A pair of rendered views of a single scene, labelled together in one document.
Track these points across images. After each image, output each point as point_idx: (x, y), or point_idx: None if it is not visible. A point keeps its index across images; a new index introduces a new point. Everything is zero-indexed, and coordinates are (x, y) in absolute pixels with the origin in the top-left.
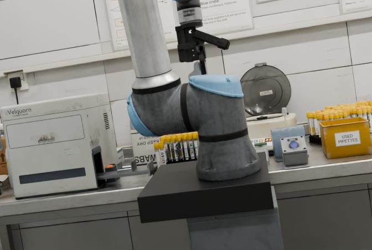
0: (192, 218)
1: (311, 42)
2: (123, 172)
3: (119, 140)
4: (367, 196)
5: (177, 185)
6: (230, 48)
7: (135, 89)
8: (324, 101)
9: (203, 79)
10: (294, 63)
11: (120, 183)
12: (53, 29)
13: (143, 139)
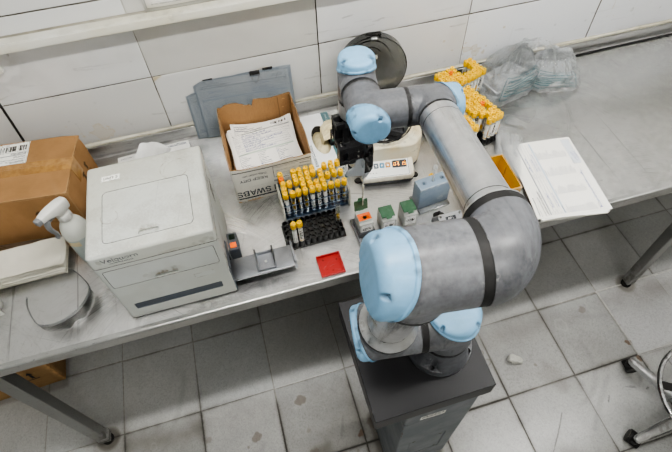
0: None
1: None
2: (265, 270)
3: (174, 118)
4: None
5: (401, 384)
6: None
7: (374, 349)
8: (428, 54)
9: (456, 335)
10: (405, 14)
11: None
12: None
13: (247, 177)
